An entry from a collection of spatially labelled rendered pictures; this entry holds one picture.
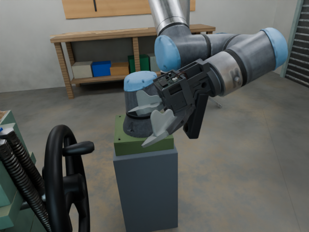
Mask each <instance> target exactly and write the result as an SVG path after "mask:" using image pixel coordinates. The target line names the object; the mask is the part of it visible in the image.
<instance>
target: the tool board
mask: <svg viewBox="0 0 309 232"><path fill-rule="evenodd" d="M62 4H63V9H64V13H65V17H66V19H70V18H84V17H105V16H119V15H134V14H149V13H151V10H150V6H149V2H148V0H62ZM190 11H195V0H190Z"/></svg>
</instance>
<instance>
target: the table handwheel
mask: <svg viewBox="0 0 309 232"><path fill-rule="evenodd" d="M74 144H77V141H76V138H75V136H74V134H73V132H72V131H71V129H70V128H69V127H68V126H66V125H63V124H59V125H56V126H55V127H54V128H53V129H52V130H51V131H50V133H49V136H48V139H47V142H46V149H45V159H44V185H45V187H41V188H37V189H36V190H37V192H38V193H39V195H40V197H41V199H42V202H44V204H46V207H47V213H48V219H49V223H50V227H51V232H72V230H71V226H70V222H69V212H70V208H71V205H72V203H74V205H75V207H76V209H77V211H78V213H79V229H78V232H90V209H89V198H88V190H87V184H86V176H85V171H84V166H83V162H82V158H81V155H78V156H67V157H65V166H66V176H64V177H63V167H62V151H63V146H64V147H67V146H70V145H74ZM29 208H30V206H29V205H28V203H27V202H26V200H25V199H23V202H22V205H21V208H20V210H24V209H29Z"/></svg>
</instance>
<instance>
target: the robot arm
mask: <svg viewBox="0 0 309 232"><path fill-rule="evenodd" d="M148 2H149V6H150V10H151V13H152V17H153V21H154V25H155V29H156V33H157V38H156V40H155V44H154V53H155V56H156V62H157V65H158V67H159V69H160V70H161V71H160V76H157V74H156V73H155V72H151V71H139V72H134V73H131V74H129V75H127V76H126V77H125V79H124V94H125V106H126V116H125V119H124V122H123V131H124V132H125V133H126V134H127V135H129V136H132V137H136V138H146V137H148V138H147V139H146V140H145V141H144V142H143V143H142V144H141V147H142V148H145V147H147V146H150V145H152V144H154V143H156V142H158V141H160V140H162V139H164V138H165V137H167V136H168V135H171V134H173V133H174V132H175V131H177V130H178V129H179V128H181V127H182V126H183V131H184V132H185V133H186V135H187V136H188V138H189V139H197V138H198V137H199V134H200V129H201V125H202V121H203V117H204V113H205V110H206V105H207V101H208V97H209V96H211V97H215V96H217V95H218V96H220V97H224V96H226V95H228V94H230V93H231V92H233V91H235V90H237V89H239V88H241V87H242V86H244V85H246V84H248V83H250V82H252V81H254V80H256V79H257V78H259V77H261V76H263V75H265V74H267V73H269V72H271V71H274V70H276V68H278V67H280V66H281V65H283V64H284V62H285V61H286V59H287V56H288V48H287V42H286V40H285V38H284V36H283V35H282V33H281V32H280V31H278V30H277V29H274V28H265V29H261V30H260V31H259V32H257V33H255V34H253V35H246V34H228V33H216V34H210V35H205V34H203V35H192V34H191V31H190V29H189V20H190V0H148ZM162 109H164V113H163V114H162V113H160V111H161V110H162Z"/></svg>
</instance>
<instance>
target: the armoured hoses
mask: <svg viewBox="0 0 309 232"><path fill-rule="evenodd" d="M0 138H1V140H0V159H1V161H2V163H3V164H4V167H6V169H7V172H9V174H10V176H11V177H12V180H13V182H15V184H16V186H17V188H18V189H19V191H20V193H21V194H22V196H23V197H24V199H25V200H26V202H27V203H28V205H29V206H30V208H31V209H32V211H33V212H34V213H35V215H36V216H37V218H38V219H39V221H40V222H41V224H42V225H43V227H44V228H45V229H46V231H47V232H51V227H50V223H49V219H48V213H47V207H46V204H44V202H42V199H41V197H40V195H39V193H38V192H37V190H36V189H37V188H41V187H45V185H44V180H43V178H42V177H41V175H40V173H39V171H38V170H37V168H36V166H35V165H34V163H33V161H32V159H31V158H30V156H29V154H28V153H27V151H26V150H25V148H24V146H23V144H22V142H21V141H20V139H19V138H18V136H17V134H16V132H15V131H14V129H13V128H6V129H4V130H2V131H1V132H0ZM69 222H70V226H71V230H72V231H73V228H72V224H71V220H70V216H69Z"/></svg>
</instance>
